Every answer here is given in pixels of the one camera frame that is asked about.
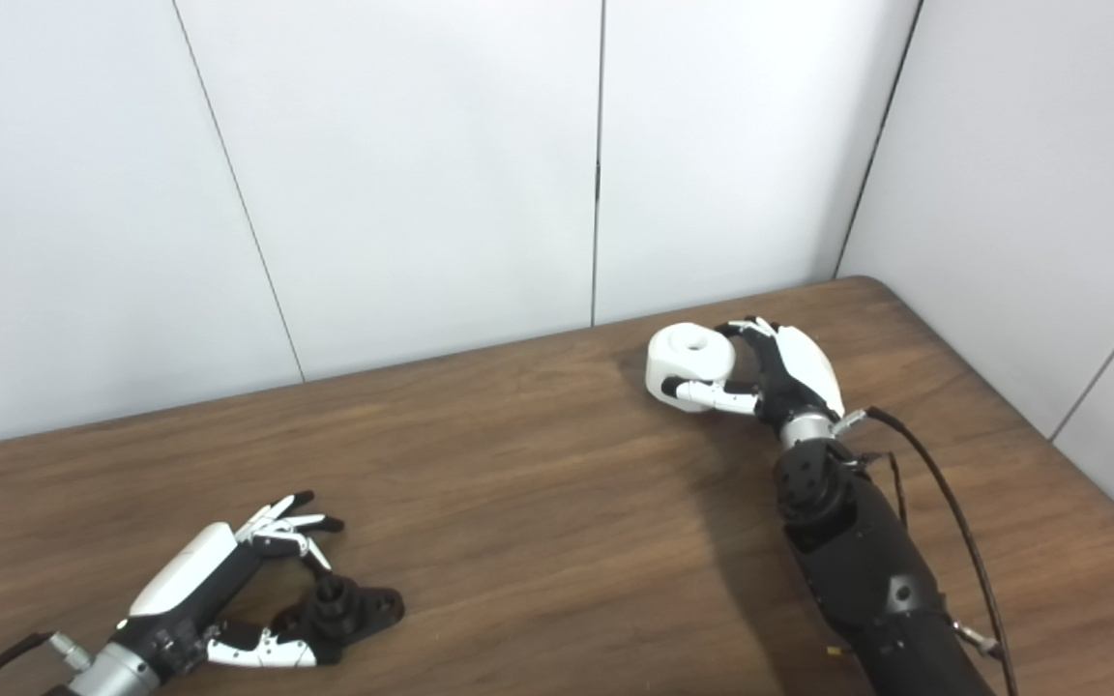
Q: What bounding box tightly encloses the round white plastic piece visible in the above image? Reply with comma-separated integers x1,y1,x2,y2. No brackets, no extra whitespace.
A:
645,323,738,414

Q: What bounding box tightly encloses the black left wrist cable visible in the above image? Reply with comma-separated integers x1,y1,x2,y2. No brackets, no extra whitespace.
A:
0,630,94,696

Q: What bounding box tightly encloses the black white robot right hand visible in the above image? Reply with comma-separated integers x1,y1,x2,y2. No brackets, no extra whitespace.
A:
661,317,846,426

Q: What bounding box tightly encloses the black white robot left hand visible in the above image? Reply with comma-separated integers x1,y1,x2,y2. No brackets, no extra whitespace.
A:
112,490,345,678

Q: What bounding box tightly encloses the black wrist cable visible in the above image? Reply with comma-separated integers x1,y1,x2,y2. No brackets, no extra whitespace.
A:
0,630,94,696
833,406,1020,696

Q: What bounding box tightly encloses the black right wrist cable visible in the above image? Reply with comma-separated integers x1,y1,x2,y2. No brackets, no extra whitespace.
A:
833,406,1020,696

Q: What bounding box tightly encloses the black flanged holder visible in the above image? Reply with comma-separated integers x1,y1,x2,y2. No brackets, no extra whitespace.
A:
272,570,405,666

